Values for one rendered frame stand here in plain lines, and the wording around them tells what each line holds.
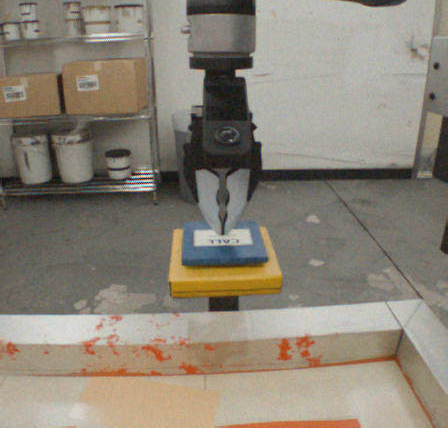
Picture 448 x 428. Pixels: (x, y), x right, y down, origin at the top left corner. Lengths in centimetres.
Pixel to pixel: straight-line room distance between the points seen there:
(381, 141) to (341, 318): 349
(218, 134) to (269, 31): 303
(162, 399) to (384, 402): 17
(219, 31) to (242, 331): 29
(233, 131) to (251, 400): 23
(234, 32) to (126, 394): 34
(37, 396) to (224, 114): 29
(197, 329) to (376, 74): 344
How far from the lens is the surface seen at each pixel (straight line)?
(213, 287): 46
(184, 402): 32
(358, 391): 34
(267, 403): 32
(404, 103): 382
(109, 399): 34
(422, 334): 36
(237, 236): 51
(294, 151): 357
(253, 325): 33
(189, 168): 46
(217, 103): 41
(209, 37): 43
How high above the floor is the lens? 120
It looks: 24 degrees down
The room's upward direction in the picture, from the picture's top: straight up
